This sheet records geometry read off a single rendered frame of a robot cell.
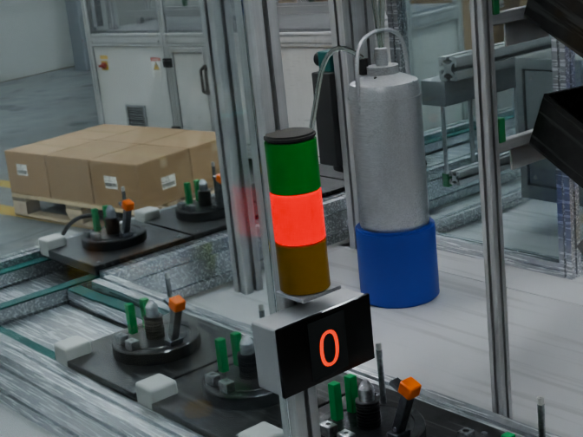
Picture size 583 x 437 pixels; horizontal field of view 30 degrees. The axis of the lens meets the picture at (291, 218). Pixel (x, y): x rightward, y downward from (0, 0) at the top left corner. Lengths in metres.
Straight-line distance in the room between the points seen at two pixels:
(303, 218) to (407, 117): 1.02
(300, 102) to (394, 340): 4.91
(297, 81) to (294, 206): 5.77
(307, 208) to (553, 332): 1.01
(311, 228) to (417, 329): 0.99
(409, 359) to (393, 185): 0.35
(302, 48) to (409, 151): 4.70
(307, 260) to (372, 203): 1.03
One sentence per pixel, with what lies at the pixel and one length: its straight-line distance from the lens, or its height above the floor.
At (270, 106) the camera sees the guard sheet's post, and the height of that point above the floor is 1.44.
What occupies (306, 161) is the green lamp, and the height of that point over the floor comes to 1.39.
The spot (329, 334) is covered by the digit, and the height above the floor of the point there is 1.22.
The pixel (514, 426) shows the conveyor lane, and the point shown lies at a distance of 1.44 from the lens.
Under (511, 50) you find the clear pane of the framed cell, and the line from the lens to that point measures 2.21.
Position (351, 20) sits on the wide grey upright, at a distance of 2.38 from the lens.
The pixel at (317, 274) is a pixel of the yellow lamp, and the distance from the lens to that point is 1.05.
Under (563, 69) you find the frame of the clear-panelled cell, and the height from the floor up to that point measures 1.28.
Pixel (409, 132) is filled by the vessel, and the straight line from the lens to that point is 2.04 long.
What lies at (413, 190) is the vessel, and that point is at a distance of 2.06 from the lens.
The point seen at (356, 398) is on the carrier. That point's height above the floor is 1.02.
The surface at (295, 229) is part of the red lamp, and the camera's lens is 1.03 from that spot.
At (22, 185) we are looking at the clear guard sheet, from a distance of 0.92.
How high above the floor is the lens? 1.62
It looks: 16 degrees down
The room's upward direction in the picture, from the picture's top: 6 degrees counter-clockwise
